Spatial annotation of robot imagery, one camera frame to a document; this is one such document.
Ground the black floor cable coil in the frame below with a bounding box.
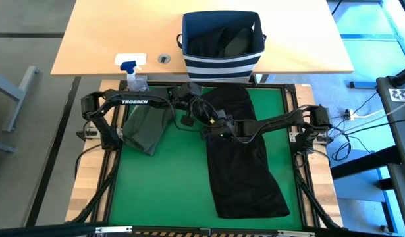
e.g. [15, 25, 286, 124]
[330, 133, 354, 163]

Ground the grey equipment cart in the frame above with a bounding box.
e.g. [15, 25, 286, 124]
[375, 74, 405, 167]

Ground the white label card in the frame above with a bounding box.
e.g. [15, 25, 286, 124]
[114, 53, 147, 66]

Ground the white printed paper tag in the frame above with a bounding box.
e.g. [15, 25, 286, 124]
[389, 88, 405, 102]

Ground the light wooden desk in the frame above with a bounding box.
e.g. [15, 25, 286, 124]
[50, 0, 354, 77]

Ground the grey metal desk frame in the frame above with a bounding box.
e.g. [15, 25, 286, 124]
[0, 65, 38, 154]

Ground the charcoal garment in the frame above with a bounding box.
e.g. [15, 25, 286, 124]
[188, 28, 255, 59]

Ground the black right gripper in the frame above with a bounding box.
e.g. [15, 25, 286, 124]
[202, 111, 246, 143]

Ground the black garment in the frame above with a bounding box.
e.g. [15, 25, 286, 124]
[201, 84, 291, 219]

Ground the clear spray bottle blue trigger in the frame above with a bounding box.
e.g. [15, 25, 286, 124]
[119, 60, 149, 92]

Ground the dark green garment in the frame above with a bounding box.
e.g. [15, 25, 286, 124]
[122, 104, 175, 156]

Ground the white cable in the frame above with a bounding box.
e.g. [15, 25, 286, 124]
[348, 98, 405, 121]

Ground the yellow black hazard tape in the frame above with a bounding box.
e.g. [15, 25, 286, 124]
[136, 231, 265, 237]

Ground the silver frame bracket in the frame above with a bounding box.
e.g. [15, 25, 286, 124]
[95, 226, 133, 234]
[277, 230, 317, 237]

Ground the navy white striped laundry bin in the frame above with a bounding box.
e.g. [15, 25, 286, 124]
[176, 11, 267, 81]

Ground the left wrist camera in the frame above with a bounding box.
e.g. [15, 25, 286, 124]
[181, 114, 195, 128]

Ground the black table frame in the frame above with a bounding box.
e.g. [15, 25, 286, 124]
[90, 80, 346, 237]

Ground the black pole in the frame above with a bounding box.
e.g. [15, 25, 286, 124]
[388, 64, 405, 88]

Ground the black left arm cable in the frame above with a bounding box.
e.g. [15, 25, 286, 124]
[169, 97, 219, 133]

